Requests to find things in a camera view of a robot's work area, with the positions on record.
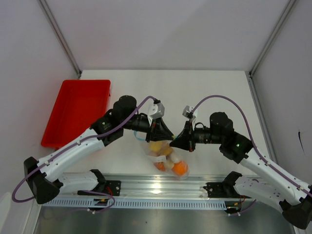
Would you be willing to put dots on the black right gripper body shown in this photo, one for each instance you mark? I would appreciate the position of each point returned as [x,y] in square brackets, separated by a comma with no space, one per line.
[202,135]

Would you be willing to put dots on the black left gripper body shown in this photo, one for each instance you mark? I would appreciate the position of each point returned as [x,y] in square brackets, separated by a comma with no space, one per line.
[139,124]

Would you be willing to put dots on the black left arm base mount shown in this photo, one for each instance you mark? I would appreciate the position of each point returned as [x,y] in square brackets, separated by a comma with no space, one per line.
[111,187]

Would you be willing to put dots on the aluminium frame post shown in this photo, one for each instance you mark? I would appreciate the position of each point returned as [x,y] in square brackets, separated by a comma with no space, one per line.
[51,19]
[273,35]

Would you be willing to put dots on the aluminium table edge rail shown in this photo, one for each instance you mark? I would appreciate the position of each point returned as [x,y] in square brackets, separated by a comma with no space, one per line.
[165,187]

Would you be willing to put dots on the yellow toy pepper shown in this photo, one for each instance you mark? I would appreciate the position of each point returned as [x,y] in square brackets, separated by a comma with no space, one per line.
[155,146]

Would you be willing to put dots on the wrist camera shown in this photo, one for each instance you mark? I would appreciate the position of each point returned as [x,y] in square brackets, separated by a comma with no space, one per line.
[155,111]
[190,114]

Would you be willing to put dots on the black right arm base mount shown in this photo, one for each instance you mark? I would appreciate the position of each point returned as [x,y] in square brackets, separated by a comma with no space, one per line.
[219,190]

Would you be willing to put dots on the white slotted cable duct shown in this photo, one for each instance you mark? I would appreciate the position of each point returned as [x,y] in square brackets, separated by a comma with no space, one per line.
[138,203]

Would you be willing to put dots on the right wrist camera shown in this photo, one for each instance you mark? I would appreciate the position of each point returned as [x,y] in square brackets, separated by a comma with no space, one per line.
[190,114]

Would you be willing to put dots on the yellow toy ginger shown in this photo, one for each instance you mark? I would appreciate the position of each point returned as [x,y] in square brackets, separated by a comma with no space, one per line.
[165,150]

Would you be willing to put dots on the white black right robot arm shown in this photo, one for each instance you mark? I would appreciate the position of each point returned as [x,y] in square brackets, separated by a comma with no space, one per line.
[287,194]

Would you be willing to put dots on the red plastic tray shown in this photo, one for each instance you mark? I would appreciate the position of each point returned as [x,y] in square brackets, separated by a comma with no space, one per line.
[79,104]

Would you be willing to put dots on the left aluminium frame post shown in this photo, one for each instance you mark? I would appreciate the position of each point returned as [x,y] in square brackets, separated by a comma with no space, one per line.
[51,19]

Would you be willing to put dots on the right aluminium frame post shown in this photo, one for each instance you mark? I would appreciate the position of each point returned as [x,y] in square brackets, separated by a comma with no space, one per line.
[273,35]

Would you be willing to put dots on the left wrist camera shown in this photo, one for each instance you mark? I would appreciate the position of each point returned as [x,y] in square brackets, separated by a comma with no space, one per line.
[155,111]

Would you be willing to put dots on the clear zip top bag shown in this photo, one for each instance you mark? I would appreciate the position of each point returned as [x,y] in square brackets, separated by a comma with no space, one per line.
[154,157]

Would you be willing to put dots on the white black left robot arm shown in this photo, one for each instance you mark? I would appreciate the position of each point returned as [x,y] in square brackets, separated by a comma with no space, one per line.
[46,177]

